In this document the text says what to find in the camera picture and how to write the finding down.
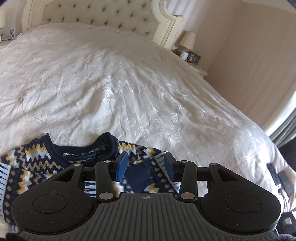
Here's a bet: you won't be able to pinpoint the navy yellow patterned knit sweater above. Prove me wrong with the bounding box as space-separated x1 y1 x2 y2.
1 132 180 229

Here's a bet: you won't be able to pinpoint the white embroidered bedspread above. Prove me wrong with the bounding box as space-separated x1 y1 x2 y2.
1 23 295 192

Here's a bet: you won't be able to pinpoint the cream tufted headboard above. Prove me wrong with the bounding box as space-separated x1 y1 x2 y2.
21 0 184 49

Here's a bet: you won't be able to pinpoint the white bedside table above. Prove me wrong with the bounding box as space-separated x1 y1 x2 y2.
171 45 208 78

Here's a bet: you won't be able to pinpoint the black devices on bed edge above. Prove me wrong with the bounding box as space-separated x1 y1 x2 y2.
266 163 294 197

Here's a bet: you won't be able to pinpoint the cream table lamp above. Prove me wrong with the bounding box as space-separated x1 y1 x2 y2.
179 31 196 50

